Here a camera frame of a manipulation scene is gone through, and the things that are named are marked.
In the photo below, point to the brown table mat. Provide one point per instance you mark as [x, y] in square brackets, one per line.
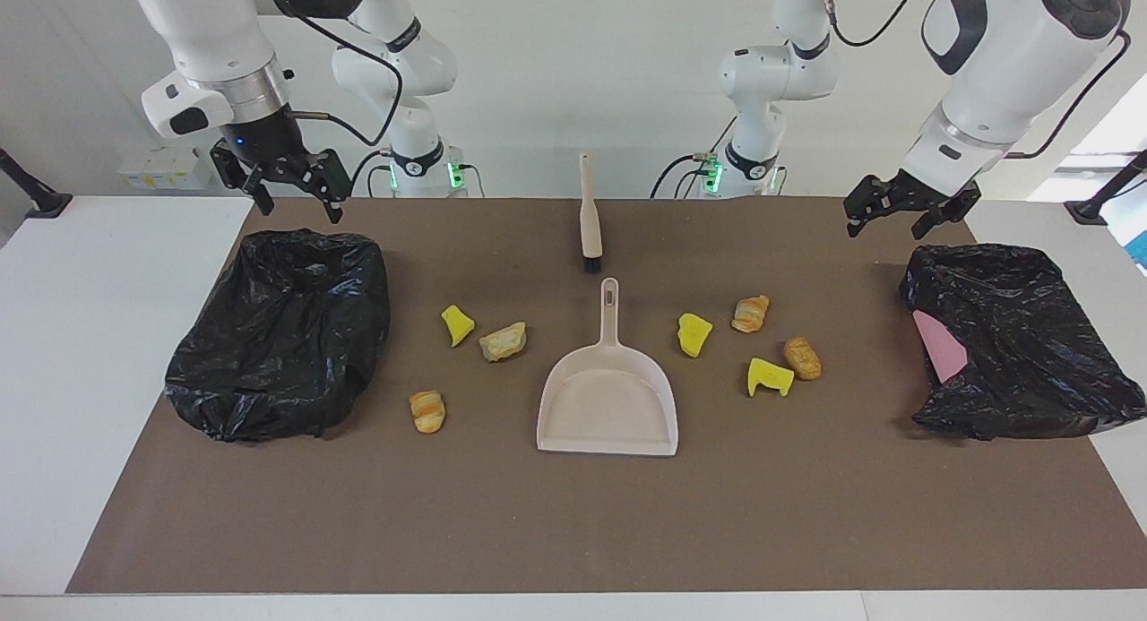
[573, 513]

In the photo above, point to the black trash bag bin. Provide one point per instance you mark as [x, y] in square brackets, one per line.
[269, 352]

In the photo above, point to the blue plastic item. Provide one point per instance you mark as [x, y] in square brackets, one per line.
[1141, 249]

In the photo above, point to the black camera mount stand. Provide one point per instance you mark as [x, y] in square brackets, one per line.
[49, 204]
[1089, 211]

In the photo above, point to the brown bread bun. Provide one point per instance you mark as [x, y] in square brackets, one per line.
[802, 357]

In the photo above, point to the notched yellow sponge piece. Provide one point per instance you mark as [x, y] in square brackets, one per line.
[769, 376]

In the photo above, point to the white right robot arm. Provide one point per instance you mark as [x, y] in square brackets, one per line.
[215, 30]

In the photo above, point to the white wall socket box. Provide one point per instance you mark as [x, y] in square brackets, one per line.
[166, 168]

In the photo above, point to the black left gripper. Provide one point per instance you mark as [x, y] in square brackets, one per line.
[914, 195]

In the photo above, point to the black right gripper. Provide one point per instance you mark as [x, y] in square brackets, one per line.
[264, 142]

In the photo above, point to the beige plastic dustpan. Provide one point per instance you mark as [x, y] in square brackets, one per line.
[609, 406]

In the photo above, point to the black bag over pink bin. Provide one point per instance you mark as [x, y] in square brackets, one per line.
[1030, 352]

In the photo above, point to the pale bread chunk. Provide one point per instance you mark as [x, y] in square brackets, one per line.
[503, 341]

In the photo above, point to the striped orange croissant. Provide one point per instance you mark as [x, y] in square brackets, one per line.
[750, 314]
[427, 410]

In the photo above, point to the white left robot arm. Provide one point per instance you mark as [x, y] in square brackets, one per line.
[1013, 56]

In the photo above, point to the yellow sponge with green pad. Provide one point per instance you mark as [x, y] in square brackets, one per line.
[694, 334]

